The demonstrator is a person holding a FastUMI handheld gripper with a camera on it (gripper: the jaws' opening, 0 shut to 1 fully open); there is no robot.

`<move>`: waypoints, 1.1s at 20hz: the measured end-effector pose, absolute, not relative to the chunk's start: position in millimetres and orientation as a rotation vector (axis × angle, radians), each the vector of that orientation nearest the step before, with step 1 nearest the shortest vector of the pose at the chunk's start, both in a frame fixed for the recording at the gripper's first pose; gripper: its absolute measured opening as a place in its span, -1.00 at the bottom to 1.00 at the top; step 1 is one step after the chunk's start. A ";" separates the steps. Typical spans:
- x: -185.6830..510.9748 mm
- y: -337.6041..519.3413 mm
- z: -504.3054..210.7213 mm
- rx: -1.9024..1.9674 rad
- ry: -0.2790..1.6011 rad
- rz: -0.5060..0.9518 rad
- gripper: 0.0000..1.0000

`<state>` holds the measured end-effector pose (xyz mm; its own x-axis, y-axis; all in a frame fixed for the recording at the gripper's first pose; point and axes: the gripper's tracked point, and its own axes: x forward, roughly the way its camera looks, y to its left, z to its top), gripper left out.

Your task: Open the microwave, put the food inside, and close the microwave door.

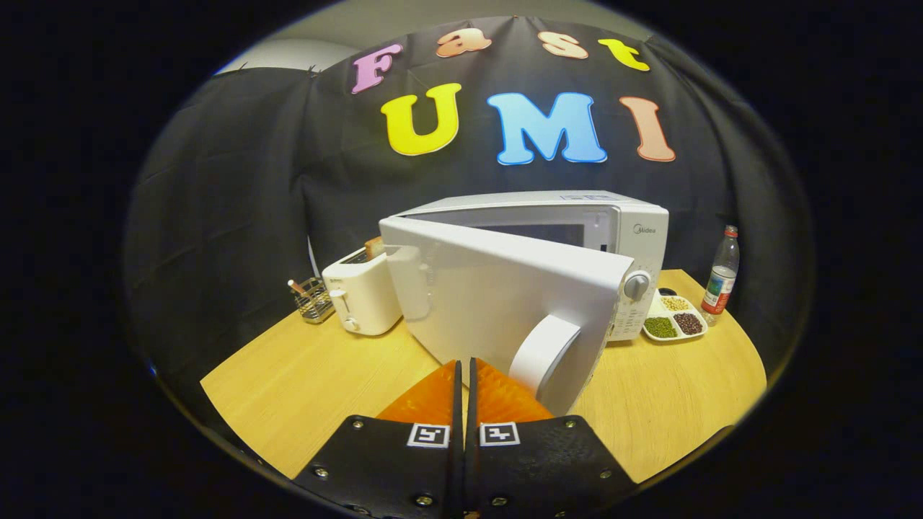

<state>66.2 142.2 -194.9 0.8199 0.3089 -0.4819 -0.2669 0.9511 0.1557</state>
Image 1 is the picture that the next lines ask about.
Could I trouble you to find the divided white dish of beans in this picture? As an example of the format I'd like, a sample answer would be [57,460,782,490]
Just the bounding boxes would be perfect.
[642,292,708,342]

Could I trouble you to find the white toaster oven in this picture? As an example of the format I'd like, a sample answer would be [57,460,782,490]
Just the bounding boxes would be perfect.
[379,190,670,417]

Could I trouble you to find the clear plastic water bottle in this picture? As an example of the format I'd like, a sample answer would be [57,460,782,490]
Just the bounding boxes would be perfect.
[701,225,741,327]

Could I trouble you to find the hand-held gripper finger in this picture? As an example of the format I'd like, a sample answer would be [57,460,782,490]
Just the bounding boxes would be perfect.
[292,359,464,519]
[465,358,639,519]

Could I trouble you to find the white bread toaster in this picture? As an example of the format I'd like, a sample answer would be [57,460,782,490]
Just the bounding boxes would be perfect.
[322,245,405,337]

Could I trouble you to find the wire mesh utensil holder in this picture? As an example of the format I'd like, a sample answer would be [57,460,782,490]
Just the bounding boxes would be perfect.
[288,278,335,324]

